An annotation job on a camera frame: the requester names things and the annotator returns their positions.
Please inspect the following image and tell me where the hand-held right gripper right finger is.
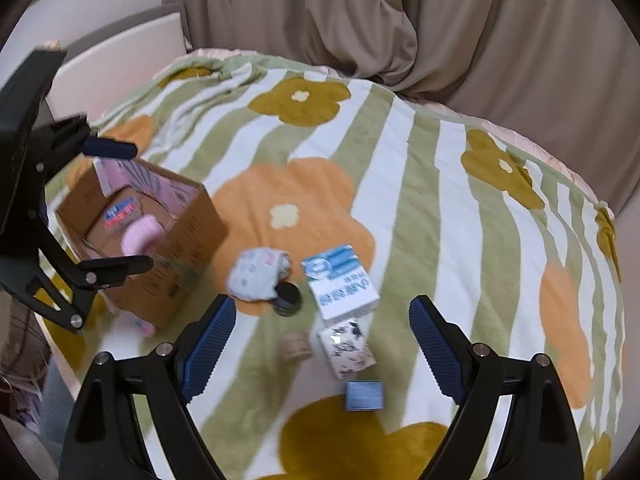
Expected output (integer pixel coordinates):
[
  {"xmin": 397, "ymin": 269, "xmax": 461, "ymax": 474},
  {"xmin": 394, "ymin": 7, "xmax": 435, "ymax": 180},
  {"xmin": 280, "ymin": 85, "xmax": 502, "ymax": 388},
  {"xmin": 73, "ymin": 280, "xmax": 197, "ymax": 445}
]
[{"xmin": 408, "ymin": 295, "xmax": 586, "ymax": 480}]

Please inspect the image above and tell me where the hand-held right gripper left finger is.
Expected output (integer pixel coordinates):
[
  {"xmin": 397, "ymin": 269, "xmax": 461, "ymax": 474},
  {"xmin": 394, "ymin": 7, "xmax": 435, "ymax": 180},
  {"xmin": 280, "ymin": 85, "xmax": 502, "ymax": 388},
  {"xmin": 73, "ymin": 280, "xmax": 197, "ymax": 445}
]
[{"xmin": 60, "ymin": 295, "xmax": 238, "ymax": 480}]

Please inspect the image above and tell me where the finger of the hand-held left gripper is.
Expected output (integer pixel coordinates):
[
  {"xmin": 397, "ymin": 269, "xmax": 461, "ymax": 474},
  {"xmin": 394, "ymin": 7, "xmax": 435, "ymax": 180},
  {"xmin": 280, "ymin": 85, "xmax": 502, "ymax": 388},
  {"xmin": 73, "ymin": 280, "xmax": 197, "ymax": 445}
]
[
  {"xmin": 31, "ymin": 115, "xmax": 139, "ymax": 182},
  {"xmin": 25, "ymin": 230, "xmax": 154, "ymax": 336}
]

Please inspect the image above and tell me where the brown cardboard box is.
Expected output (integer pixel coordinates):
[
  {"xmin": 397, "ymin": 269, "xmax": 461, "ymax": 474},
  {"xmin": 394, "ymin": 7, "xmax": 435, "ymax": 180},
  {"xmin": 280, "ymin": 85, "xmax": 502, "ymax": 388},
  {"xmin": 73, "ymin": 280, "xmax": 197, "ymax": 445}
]
[{"xmin": 54, "ymin": 157, "xmax": 228, "ymax": 328}]

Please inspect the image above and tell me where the white printed cloth bundle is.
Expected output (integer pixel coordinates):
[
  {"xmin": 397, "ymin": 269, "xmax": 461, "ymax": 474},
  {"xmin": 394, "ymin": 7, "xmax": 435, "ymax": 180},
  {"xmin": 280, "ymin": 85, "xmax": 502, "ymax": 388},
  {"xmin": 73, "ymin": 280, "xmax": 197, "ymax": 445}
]
[{"xmin": 227, "ymin": 246, "xmax": 292, "ymax": 303}]

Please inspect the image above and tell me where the beige tape roll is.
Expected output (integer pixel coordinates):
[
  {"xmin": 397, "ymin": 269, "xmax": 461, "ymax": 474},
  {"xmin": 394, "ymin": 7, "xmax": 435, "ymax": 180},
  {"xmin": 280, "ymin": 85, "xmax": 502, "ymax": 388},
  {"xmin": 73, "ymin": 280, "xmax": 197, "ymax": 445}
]
[{"xmin": 280, "ymin": 332, "xmax": 313, "ymax": 362}]

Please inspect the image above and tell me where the white printed tissue pack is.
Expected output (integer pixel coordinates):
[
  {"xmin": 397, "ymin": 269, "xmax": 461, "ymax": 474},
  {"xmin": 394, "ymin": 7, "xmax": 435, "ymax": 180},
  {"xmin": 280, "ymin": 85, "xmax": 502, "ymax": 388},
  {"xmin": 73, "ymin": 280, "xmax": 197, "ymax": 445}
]
[{"xmin": 317, "ymin": 317, "xmax": 377, "ymax": 380}]

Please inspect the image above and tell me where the black jar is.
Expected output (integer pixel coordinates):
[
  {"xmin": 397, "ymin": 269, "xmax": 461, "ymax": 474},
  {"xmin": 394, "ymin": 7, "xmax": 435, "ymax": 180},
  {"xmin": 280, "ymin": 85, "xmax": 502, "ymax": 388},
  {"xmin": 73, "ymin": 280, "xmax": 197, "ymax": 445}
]
[{"xmin": 273, "ymin": 282, "xmax": 302, "ymax": 318}]

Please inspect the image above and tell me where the blue white carton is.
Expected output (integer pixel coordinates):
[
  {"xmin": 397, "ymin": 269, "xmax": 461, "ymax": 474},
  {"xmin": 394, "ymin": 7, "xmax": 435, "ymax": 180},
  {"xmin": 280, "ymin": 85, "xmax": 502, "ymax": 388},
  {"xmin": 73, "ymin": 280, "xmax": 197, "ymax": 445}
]
[{"xmin": 300, "ymin": 244, "xmax": 380, "ymax": 322}]

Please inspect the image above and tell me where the pink cloth roll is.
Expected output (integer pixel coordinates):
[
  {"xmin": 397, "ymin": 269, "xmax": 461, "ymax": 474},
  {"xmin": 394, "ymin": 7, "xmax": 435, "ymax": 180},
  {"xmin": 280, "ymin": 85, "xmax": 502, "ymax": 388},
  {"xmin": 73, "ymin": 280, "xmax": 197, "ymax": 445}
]
[{"xmin": 121, "ymin": 214, "xmax": 163, "ymax": 256}]

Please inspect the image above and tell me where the red blue plastic packet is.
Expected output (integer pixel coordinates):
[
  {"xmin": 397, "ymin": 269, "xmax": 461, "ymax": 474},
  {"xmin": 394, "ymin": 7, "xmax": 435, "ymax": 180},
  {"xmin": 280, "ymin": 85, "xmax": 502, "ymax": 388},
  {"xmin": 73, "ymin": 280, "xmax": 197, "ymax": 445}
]
[{"xmin": 102, "ymin": 197, "xmax": 141, "ymax": 228}]

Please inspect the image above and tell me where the small blue box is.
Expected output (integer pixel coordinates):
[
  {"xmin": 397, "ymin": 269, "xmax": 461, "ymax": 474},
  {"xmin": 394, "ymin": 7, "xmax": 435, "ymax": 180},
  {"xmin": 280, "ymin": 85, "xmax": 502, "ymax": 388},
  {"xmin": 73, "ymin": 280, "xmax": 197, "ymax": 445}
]
[{"xmin": 345, "ymin": 380, "xmax": 385, "ymax": 412}]

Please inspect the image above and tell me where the white padded headboard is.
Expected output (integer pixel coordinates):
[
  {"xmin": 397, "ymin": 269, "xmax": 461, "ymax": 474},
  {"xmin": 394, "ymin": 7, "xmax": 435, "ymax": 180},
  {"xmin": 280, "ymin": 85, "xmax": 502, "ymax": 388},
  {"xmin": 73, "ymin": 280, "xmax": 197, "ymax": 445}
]
[{"xmin": 47, "ymin": 4, "xmax": 192, "ymax": 121}]

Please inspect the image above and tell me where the green striped floral blanket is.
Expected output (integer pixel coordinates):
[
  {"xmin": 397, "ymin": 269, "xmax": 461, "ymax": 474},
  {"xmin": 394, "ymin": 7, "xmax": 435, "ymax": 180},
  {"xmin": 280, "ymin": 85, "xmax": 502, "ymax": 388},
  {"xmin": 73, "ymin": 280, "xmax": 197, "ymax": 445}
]
[{"xmin": 37, "ymin": 52, "xmax": 628, "ymax": 480}]

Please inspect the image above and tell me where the beige curtain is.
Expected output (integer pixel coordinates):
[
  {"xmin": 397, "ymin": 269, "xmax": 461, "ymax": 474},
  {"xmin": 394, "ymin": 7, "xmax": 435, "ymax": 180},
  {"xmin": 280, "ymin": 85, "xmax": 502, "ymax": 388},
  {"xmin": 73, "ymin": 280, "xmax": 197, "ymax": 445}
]
[{"xmin": 160, "ymin": 0, "xmax": 640, "ymax": 216}]

